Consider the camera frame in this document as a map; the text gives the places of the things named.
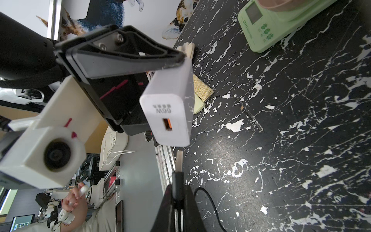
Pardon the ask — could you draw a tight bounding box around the operator hand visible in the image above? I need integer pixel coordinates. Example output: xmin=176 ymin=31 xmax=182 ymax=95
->
xmin=62 ymin=182 xmax=88 ymax=216

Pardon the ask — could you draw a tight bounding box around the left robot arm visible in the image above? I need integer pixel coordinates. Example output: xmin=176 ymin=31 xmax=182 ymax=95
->
xmin=1 ymin=14 xmax=186 ymax=135

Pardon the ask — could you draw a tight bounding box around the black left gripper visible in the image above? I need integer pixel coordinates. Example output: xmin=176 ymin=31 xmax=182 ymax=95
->
xmin=55 ymin=25 xmax=186 ymax=136

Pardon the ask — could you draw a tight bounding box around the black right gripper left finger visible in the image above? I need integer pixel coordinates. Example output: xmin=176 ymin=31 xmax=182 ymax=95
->
xmin=151 ymin=184 xmax=178 ymax=232

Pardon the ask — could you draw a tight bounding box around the black USB cable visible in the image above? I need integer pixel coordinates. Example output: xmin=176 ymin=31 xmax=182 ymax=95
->
xmin=171 ymin=147 xmax=227 ymax=232

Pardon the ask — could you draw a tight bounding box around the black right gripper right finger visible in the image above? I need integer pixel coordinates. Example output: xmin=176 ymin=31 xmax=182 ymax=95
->
xmin=183 ymin=185 xmax=206 ymax=232

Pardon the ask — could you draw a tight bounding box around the green electronic scale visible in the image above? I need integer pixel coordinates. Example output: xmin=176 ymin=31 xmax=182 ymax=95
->
xmin=238 ymin=1 xmax=335 ymax=53

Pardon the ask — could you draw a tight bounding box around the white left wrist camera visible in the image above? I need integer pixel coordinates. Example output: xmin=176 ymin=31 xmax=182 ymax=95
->
xmin=1 ymin=76 xmax=103 ymax=189

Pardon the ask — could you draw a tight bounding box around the white USB charger block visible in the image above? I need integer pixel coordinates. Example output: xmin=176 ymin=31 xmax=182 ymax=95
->
xmin=140 ymin=58 xmax=195 ymax=147

